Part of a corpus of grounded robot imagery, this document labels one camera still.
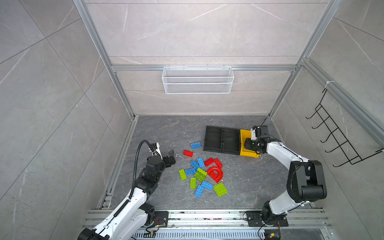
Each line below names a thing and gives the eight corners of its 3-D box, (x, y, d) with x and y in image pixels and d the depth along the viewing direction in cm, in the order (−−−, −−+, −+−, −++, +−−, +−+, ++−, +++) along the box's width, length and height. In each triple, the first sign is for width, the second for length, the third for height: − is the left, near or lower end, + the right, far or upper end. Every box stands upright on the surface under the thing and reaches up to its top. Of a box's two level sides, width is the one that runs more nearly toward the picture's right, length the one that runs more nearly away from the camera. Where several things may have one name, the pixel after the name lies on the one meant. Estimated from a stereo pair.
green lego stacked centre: (193, 176, 89) (193, 175, 87) (198, 168, 93) (198, 167, 91) (201, 182, 87) (202, 181, 85) (207, 173, 90) (207, 172, 89)
